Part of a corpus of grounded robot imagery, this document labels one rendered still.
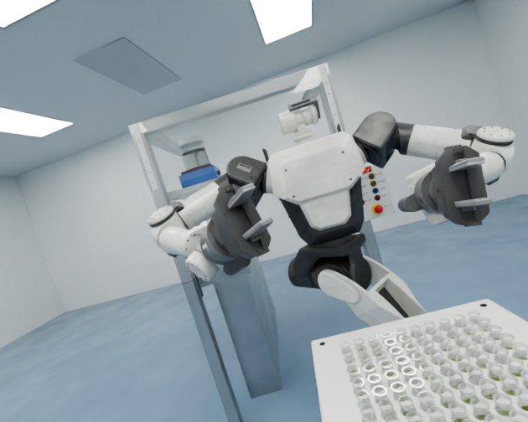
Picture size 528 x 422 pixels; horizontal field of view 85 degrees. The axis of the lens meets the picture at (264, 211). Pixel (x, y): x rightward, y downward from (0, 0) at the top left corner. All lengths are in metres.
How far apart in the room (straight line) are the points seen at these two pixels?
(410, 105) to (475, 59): 1.05
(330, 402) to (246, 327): 1.52
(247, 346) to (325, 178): 1.32
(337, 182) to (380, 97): 4.29
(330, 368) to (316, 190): 0.53
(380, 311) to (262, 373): 1.24
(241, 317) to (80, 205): 5.16
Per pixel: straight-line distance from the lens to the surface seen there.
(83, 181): 6.45
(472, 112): 5.43
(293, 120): 0.89
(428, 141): 0.92
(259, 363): 1.97
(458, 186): 0.54
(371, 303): 0.88
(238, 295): 1.78
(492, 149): 0.89
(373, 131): 0.92
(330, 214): 0.84
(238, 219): 0.45
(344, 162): 0.83
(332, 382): 0.38
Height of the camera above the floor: 1.19
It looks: 4 degrees down
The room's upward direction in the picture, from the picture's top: 17 degrees counter-clockwise
